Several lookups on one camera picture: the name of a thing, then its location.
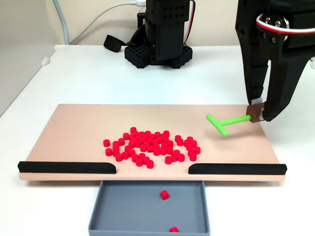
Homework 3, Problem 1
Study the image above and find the green T-shaped pusher tool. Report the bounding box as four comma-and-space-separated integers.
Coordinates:
206, 103, 265, 137

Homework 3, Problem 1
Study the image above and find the heap of red granules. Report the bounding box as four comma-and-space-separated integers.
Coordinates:
112, 130, 201, 166

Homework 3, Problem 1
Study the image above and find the grey container tray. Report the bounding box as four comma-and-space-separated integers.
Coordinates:
88, 180, 210, 236

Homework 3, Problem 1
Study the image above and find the beige flat board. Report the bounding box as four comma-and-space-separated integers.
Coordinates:
18, 103, 287, 182

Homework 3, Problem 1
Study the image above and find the red white gripper wire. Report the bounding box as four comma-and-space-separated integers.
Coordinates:
255, 12, 315, 37

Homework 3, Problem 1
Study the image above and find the red white black base wire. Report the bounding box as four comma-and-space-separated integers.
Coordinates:
182, 0, 196, 47

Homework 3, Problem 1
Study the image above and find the black board edge rail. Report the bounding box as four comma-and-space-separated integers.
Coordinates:
188, 163, 288, 176
17, 161, 117, 175

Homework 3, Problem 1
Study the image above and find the thin white USB cable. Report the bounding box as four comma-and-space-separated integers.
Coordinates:
69, 0, 147, 45

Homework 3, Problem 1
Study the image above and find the black strap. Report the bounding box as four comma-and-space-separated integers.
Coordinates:
103, 34, 128, 53

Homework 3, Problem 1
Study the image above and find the thick pale grey cable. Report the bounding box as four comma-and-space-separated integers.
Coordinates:
53, 0, 70, 45

